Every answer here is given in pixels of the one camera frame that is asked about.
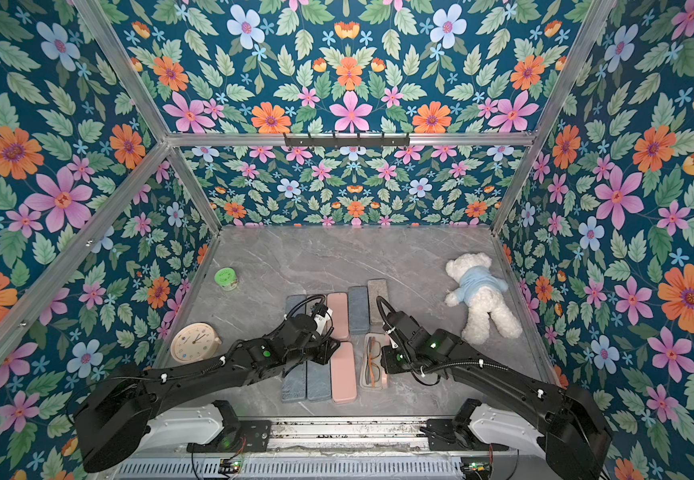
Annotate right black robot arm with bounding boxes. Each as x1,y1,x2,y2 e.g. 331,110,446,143
376,297,613,479

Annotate grey case with white glasses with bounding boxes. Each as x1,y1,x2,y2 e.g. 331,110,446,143
281,363,307,403

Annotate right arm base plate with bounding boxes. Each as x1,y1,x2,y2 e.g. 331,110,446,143
419,418,509,452

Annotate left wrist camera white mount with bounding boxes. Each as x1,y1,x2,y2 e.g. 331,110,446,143
311,303,333,336

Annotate green case with olive glasses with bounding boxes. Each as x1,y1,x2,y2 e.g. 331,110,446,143
348,286,370,335

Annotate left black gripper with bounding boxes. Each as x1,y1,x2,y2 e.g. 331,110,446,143
282,333,345,367

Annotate white teddy bear blue shirt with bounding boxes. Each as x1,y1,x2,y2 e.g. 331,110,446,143
444,253,523,345

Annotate grey case with black glasses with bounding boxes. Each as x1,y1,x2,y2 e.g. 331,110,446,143
306,294,327,311

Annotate pink case with brown glasses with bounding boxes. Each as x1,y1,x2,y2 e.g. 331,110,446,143
327,292,350,341

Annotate orange blue framed glasses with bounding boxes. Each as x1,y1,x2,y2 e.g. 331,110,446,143
363,337,381,388

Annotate green case with black glasses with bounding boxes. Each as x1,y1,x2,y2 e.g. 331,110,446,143
366,278,390,326

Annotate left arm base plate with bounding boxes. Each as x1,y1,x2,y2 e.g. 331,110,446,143
187,420,272,454

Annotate cream analog clock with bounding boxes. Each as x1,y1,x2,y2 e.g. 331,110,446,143
169,322,222,364

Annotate green lidded small jar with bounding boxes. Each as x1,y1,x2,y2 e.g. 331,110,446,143
214,267,239,291

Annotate aluminium front rail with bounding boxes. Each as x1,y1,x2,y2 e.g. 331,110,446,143
106,416,594,457

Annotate black hook rack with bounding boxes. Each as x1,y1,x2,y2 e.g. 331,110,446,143
283,133,411,149

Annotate grey case with red glasses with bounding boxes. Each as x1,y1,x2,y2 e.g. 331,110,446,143
285,294,308,318

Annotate grey case with yellow glasses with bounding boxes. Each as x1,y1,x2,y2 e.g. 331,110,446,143
306,361,332,402

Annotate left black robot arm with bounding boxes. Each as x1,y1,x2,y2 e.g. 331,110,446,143
72,294,341,473

